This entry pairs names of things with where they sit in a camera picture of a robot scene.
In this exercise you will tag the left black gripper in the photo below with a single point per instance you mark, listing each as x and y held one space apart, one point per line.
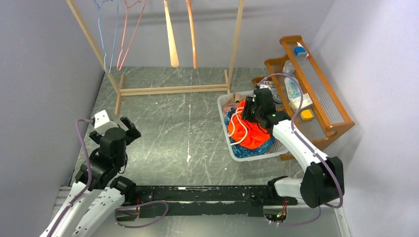
132 133

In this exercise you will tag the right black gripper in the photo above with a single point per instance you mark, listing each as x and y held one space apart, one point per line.
246 115

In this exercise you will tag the orange shorts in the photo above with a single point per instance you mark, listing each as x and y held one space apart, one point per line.
245 134

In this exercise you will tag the beige shorts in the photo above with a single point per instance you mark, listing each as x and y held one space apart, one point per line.
234 98

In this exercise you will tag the pink shorts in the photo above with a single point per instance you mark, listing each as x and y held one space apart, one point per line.
228 107

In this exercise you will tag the blue patterned shorts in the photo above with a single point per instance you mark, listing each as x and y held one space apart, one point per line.
243 153

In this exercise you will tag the pink hanger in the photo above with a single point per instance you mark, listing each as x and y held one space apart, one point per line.
127 40

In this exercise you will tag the wooden hanger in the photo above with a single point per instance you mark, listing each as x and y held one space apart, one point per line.
174 61
192 31

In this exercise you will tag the blue wire hanger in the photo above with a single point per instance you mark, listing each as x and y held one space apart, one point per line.
107 24

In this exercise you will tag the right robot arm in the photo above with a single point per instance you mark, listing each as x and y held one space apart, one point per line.
323 180

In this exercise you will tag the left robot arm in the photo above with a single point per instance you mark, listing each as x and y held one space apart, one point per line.
99 187

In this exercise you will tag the round tin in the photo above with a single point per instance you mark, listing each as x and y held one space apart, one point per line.
277 100

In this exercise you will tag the small card pack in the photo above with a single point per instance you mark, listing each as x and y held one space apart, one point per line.
269 85

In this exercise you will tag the wooden clothes rack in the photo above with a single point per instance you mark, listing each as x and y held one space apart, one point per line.
150 46

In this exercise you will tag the white plastic basket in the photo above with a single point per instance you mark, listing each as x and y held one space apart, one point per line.
277 148

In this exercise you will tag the white box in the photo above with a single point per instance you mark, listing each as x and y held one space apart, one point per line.
303 103

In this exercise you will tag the blue white tube pack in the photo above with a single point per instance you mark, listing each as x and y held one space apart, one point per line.
292 89

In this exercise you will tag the wooden tiered shelf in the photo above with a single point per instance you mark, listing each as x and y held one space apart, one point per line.
331 120

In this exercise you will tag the yellow block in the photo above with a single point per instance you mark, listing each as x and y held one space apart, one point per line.
307 114

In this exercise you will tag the clear small bottle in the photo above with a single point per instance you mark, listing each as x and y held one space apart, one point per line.
288 68

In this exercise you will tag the blue white eraser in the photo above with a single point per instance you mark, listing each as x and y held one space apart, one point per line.
300 51

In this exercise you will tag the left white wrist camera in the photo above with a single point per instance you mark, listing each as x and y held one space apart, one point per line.
103 122

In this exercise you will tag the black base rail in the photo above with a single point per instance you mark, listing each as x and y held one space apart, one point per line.
205 200

